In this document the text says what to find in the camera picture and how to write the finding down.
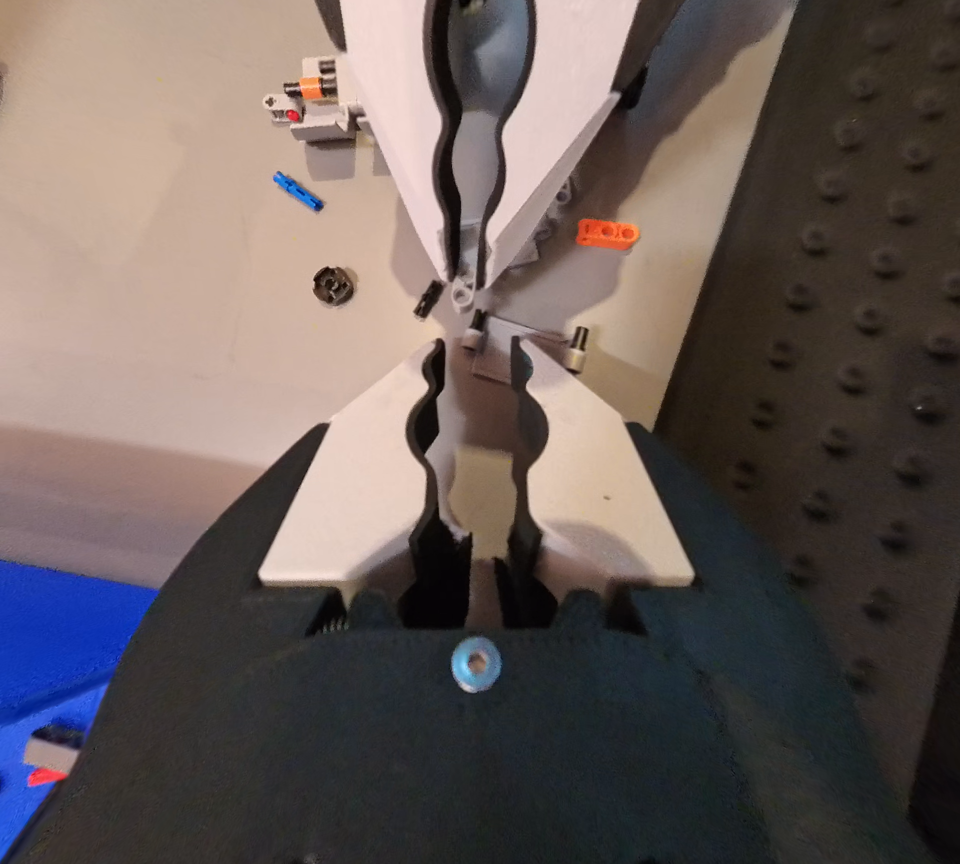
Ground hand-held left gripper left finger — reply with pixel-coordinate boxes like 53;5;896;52
258;339;474;628

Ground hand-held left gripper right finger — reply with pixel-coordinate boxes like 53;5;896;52
495;335;695;628

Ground grey curved panel piece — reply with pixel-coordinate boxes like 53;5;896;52
459;309;594;385
506;207;560;280

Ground blue parts bin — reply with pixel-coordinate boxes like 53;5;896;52
0;560;159;864

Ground grey orange block assembly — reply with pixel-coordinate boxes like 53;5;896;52
262;56;372;145

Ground blue long pin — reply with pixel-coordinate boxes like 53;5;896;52
272;171;326;214

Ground dark grey round block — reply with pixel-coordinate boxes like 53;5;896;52
311;266;357;307

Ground orange three-hole beam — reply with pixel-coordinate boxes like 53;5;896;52
576;219;641;250

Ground black dimpled foam pad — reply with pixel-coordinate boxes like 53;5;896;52
656;0;960;805

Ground assorted small block parts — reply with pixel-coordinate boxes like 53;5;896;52
22;725;87;786

